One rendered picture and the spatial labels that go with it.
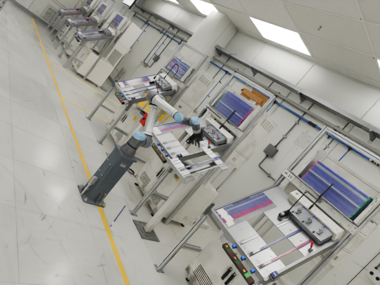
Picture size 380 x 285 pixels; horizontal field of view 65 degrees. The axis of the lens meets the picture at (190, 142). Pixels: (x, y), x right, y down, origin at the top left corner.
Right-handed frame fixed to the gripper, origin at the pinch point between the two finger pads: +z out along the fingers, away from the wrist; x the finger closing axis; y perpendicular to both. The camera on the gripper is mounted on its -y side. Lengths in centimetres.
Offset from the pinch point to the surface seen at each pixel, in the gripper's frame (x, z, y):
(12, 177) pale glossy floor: 17, -45, -149
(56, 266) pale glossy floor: -64, -30, -137
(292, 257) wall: -77, 181, 72
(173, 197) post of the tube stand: -14, 34, -39
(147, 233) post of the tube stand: -17, 61, -76
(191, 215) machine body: 8, 113, -18
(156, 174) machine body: 51, 65, -35
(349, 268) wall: -128, 154, 106
